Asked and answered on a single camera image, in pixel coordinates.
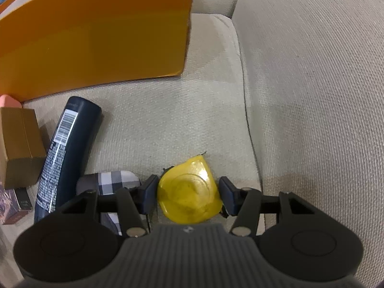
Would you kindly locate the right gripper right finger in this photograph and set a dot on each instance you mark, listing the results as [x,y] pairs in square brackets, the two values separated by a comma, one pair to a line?
[244,204]

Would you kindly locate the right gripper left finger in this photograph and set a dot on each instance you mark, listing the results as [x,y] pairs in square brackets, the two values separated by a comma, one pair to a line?
[135,207]

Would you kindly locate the black white plaid case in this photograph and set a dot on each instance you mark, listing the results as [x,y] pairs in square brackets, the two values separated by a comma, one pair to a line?
[107,183]

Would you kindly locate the dark navy shampoo bottle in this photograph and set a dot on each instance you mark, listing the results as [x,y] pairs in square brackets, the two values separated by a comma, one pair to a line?
[67,155]

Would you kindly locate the dark illustrated card box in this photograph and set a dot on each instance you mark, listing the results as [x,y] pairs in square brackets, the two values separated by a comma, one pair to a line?
[15,204]

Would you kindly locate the brown kraft paper box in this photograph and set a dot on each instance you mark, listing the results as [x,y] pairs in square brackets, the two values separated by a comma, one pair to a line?
[22,150]

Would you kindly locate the orange cardboard box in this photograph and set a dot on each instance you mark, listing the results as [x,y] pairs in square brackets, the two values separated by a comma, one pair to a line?
[51,46]

